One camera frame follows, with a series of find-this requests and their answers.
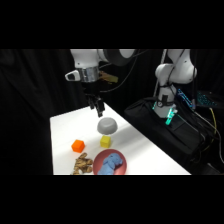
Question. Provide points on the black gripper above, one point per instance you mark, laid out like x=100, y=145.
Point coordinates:
x=90, y=88

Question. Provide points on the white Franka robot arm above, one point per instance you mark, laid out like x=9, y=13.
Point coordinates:
x=86, y=57

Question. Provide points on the grey upturned bowl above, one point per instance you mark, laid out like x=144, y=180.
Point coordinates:
x=107, y=125

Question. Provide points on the red bowl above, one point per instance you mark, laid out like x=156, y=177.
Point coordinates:
x=124, y=166

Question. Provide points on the yellow cube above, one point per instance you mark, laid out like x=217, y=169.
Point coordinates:
x=105, y=141

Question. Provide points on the orange cube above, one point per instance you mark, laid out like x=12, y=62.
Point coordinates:
x=78, y=145

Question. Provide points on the blue plush toy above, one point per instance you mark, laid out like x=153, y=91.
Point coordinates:
x=110, y=163

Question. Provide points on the brown plush toy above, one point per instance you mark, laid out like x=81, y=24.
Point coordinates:
x=82, y=164

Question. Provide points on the black curtain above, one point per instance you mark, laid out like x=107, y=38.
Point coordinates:
x=30, y=100

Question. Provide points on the small green light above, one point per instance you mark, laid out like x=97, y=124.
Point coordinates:
x=170, y=116

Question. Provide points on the black robot stand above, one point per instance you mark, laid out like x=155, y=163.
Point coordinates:
x=166, y=140

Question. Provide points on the blue-lit electronics box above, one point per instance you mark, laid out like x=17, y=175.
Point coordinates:
x=203, y=98

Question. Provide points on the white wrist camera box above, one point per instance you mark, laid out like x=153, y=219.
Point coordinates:
x=72, y=75

